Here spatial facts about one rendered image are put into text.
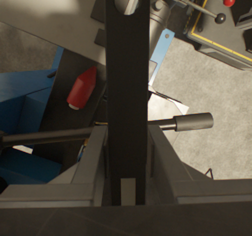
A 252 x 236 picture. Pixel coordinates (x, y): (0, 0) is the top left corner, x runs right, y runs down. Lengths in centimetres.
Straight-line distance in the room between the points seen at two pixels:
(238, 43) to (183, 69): 47
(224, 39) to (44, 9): 125
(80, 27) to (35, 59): 136
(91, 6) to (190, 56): 138
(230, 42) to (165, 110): 97
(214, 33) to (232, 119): 93
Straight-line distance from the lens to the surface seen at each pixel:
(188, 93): 175
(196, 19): 142
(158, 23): 64
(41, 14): 47
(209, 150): 205
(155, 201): 36
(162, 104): 65
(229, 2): 74
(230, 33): 152
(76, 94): 50
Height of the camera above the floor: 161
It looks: 75 degrees down
